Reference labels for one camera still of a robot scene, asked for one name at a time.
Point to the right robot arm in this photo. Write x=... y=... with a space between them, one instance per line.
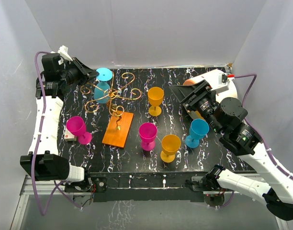
x=227 y=117

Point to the yellow wine glass back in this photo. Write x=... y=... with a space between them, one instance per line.
x=155 y=98

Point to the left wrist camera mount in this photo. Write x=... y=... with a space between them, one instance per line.
x=63 y=52

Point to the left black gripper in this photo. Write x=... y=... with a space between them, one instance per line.
x=85 y=72

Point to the teal wine glass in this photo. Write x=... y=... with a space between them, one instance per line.
x=101 y=90

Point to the blue wine glass right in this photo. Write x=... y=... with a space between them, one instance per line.
x=198 y=130

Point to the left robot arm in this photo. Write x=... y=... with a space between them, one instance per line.
x=43 y=161

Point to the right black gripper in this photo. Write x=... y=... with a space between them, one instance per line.
x=191 y=94

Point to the aluminium front rail frame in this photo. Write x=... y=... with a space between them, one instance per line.
x=154 y=186

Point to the yellow wine glass front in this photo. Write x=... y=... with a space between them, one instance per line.
x=170 y=146

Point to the gold wire wine glass rack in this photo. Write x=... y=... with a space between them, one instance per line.
x=120 y=122

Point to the white round drawer cabinet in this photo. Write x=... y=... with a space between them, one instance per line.
x=215 y=98

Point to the small white red box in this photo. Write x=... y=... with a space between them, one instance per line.
x=68 y=136

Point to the pink wine glass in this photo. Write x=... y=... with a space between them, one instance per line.
x=148 y=134
x=76 y=126

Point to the yellow wine glass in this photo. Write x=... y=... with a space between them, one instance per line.
x=170 y=146
x=155 y=98

